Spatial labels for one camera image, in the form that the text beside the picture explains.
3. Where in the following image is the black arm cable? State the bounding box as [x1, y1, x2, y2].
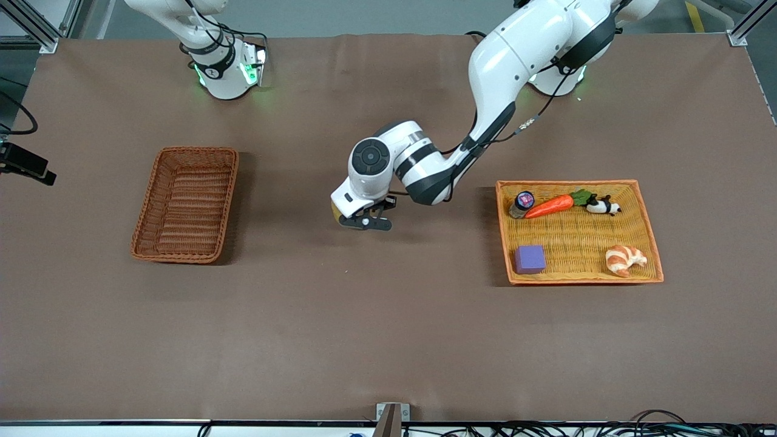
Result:
[0, 91, 39, 135]
[449, 61, 583, 155]

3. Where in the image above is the brown table cover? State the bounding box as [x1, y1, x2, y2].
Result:
[0, 32, 777, 424]

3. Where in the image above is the toy croissant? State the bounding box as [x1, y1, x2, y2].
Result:
[605, 245, 648, 278]

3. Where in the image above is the black floor cable bundle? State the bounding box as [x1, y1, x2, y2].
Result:
[401, 410, 777, 437]

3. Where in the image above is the orange toy carrot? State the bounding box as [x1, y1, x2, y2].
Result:
[524, 189, 595, 220]

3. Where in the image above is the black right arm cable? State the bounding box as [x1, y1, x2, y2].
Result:
[0, 91, 39, 135]

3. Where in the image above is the metal table edge bracket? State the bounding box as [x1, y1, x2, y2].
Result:
[375, 402, 410, 437]

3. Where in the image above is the purple cube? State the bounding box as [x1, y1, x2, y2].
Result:
[514, 245, 547, 275]

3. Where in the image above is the black white panda toy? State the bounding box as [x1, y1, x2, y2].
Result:
[586, 194, 622, 217]

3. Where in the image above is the orange wicker basket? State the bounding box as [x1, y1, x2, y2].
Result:
[495, 180, 665, 286]

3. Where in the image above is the brown wicker basket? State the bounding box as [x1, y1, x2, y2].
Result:
[131, 146, 240, 265]

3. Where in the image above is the black right base cable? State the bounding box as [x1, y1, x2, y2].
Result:
[215, 18, 269, 50]

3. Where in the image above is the small bottle blue cap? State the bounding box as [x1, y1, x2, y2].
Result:
[509, 191, 536, 219]

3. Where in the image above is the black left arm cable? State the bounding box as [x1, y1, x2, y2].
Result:
[449, 61, 583, 155]

